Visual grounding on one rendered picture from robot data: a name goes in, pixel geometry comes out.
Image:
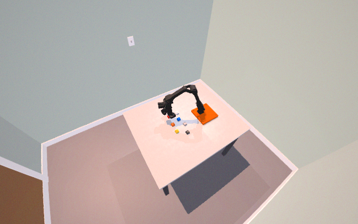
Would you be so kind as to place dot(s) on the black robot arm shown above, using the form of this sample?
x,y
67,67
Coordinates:
x,y
168,100

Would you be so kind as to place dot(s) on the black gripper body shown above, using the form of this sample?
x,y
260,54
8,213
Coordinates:
x,y
171,114

